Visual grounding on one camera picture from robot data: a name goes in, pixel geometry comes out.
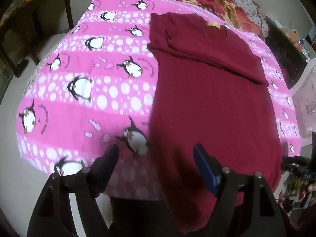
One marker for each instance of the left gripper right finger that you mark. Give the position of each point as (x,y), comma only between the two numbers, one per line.
(245,205)

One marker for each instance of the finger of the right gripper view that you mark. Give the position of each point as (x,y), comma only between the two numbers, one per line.
(301,176)

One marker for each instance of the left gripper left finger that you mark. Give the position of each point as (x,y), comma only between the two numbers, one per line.
(52,214)

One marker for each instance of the maroon red t-shirt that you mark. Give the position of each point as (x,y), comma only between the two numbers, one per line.
(211,89)

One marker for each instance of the white plastic storage basket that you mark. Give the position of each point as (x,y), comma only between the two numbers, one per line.
(303,96)

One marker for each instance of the pink penguin print blanket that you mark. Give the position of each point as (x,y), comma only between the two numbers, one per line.
(102,76)

